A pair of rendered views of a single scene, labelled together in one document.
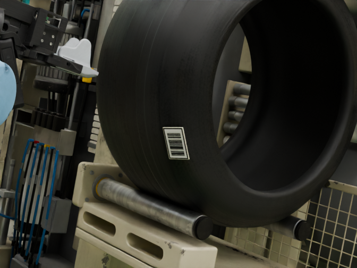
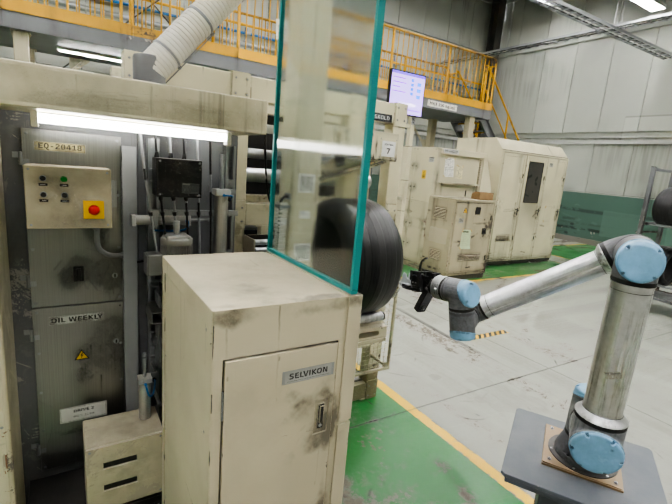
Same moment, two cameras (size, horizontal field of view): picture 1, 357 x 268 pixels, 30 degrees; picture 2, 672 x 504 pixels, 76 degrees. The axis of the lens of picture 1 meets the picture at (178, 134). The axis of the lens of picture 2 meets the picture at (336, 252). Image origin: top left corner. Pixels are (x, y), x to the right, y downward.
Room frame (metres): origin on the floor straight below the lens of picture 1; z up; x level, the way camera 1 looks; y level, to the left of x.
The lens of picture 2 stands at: (1.23, 1.92, 1.60)
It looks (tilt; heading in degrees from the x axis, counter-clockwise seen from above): 11 degrees down; 276
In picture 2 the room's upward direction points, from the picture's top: 5 degrees clockwise
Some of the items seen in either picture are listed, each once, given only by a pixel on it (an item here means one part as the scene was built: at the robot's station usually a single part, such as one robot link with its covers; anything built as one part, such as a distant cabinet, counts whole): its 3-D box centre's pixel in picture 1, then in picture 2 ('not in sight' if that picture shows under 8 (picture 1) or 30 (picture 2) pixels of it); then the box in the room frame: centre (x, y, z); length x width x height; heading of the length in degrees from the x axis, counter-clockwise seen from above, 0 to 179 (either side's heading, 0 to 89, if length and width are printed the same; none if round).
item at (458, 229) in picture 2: not in sight; (457, 237); (0.07, -5.02, 0.62); 0.91 x 0.58 x 1.25; 39
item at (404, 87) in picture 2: not in sight; (406, 93); (1.14, -4.21, 2.60); 0.60 x 0.05 x 0.55; 39
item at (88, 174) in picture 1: (150, 189); not in sight; (1.56, 0.04, 0.90); 0.40 x 0.03 x 0.10; 129
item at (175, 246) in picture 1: (141, 236); (351, 333); (1.34, 0.04, 0.84); 0.36 x 0.09 x 0.06; 39
